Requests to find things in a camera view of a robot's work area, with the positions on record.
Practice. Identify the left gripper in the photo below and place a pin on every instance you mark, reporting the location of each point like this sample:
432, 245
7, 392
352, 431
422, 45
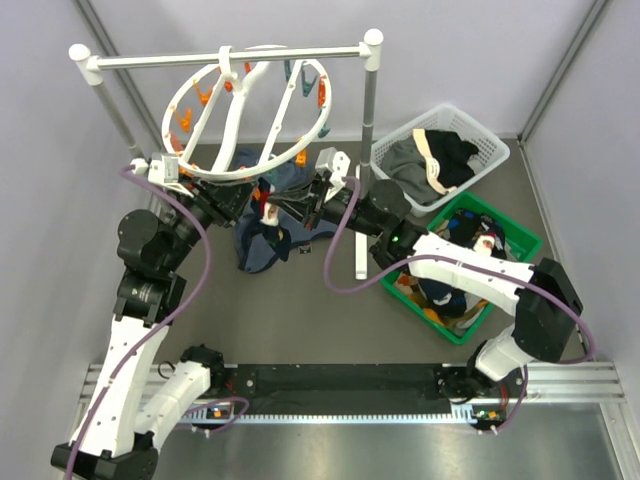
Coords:
224, 202

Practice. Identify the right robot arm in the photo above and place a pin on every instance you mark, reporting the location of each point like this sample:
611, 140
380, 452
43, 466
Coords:
541, 298

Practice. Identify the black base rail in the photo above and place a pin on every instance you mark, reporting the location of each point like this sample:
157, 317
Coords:
430, 381

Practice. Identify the white metal drying rack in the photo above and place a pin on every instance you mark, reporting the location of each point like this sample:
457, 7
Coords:
92, 68

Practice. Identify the orange clothespin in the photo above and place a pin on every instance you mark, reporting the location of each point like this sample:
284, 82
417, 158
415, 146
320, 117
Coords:
301, 159

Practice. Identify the blue cloth on floor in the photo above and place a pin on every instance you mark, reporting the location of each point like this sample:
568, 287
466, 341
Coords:
259, 246

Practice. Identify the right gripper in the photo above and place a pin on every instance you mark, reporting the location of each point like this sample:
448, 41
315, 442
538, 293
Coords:
303, 205

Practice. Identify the pile of socks in bin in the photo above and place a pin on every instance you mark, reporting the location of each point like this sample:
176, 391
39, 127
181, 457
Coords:
443, 304

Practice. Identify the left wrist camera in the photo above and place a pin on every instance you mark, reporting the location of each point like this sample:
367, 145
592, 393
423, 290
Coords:
162, 170

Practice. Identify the white round clip hanger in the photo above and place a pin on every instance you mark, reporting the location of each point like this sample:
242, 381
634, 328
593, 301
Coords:
190, 109

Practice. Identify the black cloth in basket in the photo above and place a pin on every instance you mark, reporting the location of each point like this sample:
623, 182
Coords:
453, 155

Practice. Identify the grey cloth in basket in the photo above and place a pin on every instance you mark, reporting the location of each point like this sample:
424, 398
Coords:
403, 163

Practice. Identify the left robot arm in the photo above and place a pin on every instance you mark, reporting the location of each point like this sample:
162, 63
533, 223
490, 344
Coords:
120, 437

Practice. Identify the green plastic bin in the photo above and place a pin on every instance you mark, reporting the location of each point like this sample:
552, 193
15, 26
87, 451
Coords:
521, 246

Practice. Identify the white plastic laundry basket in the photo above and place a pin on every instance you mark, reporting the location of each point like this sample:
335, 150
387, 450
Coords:
492, 151

